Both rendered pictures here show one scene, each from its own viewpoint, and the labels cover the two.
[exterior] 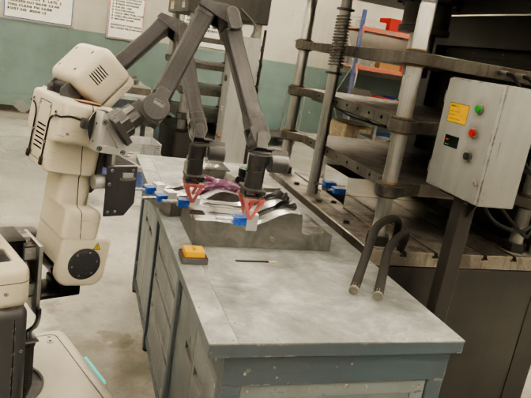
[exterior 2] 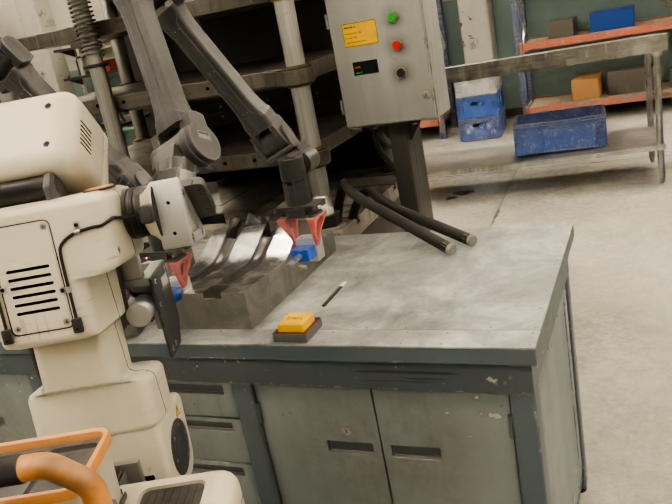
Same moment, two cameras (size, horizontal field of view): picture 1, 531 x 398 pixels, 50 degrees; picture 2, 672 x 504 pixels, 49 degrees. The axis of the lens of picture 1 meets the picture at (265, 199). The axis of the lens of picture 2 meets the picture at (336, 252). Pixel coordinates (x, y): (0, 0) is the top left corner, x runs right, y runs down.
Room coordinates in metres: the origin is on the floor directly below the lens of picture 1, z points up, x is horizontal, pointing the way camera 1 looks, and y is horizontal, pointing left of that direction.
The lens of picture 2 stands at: (0.54, 1.13, 1.43)
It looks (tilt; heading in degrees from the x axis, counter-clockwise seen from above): 18 degrees down; 315
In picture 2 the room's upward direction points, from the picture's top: 11 degrees counter-clockwise
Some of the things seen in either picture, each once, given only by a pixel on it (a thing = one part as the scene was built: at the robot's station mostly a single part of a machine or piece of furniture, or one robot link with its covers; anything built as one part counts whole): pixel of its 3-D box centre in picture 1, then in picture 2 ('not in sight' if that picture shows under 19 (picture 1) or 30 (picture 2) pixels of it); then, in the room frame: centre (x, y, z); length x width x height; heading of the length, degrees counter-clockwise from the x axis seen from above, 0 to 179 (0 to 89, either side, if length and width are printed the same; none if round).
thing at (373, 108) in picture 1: (404, 127); (208, 99); (2.82, -0.62, 1.20); 1.29 x 0.83 x 0.19; 19
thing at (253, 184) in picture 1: (254, 181); (297, 195); (1.72, 0.04, 1.06); 0.10 x 0.07 x 0.07; 19
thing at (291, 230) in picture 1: (256, 218); (248, 262); (1.98, 0.02, 0.87); 0.50 x 0.26 x 0.14; 109
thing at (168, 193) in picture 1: (158, 197); not in sight; (2.08, 0.40, 0.86); 0.13 x 0.05 x 0.05; 127
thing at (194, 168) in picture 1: (194, 168); (161, 239); (1.96, 0.26, 1.02); 0.10 x 0.07 x 0.07; 19
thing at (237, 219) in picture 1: (235, 219); (301, 254); (1.71, 0.08, 0.93); 0.13 x 0.05 x 0.05; 109
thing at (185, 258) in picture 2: (193, 189); (174, 268); (1.95, 0.26, 0.95); 0.07 x 0.07 x 0.09; 19
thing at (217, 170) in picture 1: (205, 171); not in sight; (2.73, 0.31, 0.84); 0.20 x 0.15 x 0.07; 109
